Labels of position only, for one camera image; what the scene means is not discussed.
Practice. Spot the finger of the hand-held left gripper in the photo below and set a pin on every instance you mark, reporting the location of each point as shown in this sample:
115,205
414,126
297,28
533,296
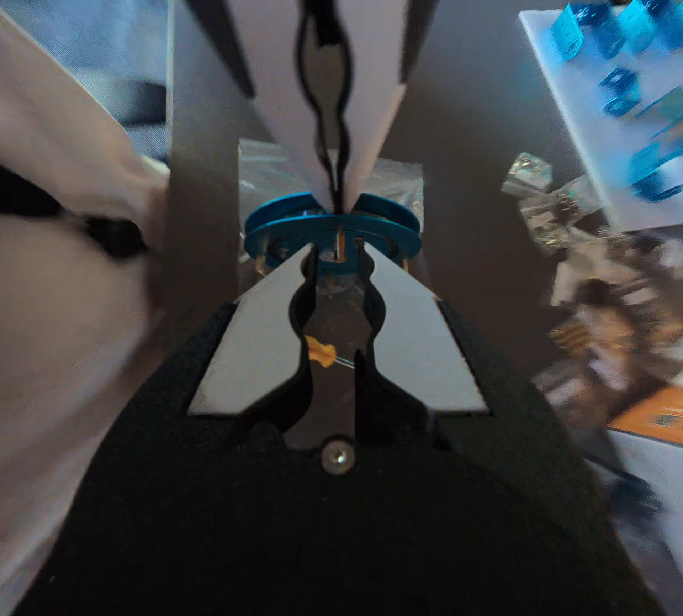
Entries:
379,39
267,39

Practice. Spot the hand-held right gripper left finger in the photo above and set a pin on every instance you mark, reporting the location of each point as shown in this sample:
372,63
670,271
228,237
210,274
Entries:
251,360

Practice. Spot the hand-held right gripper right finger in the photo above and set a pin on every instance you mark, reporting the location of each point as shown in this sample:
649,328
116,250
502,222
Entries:
427,360

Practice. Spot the blue round metal turntable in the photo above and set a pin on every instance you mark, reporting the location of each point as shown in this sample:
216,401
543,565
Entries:
283,231

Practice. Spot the brass standoff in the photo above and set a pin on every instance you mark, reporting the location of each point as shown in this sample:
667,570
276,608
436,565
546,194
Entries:
340,245

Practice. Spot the black mesh office chair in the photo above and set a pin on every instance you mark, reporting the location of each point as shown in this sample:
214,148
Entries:
144,101

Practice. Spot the large clear plastic bag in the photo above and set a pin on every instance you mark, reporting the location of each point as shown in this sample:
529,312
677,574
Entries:
267,167

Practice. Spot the pile of small screw bags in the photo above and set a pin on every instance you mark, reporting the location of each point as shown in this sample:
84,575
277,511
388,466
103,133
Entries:
587,279

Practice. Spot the white foam sheet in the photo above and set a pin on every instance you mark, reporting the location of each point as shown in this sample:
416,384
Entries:
576,119

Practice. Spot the orange and white cardboard box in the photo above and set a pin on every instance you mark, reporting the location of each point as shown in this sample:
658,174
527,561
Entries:
656,424

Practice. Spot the blue round-ended metal bracket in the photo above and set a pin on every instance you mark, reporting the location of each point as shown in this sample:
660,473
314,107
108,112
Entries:
645,23
581,31

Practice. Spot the small blue U-shaped bracket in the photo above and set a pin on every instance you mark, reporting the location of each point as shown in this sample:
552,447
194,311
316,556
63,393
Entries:
619,93

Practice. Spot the dark blue folded bracket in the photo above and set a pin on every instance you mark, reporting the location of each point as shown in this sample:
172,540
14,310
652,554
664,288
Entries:
664,111

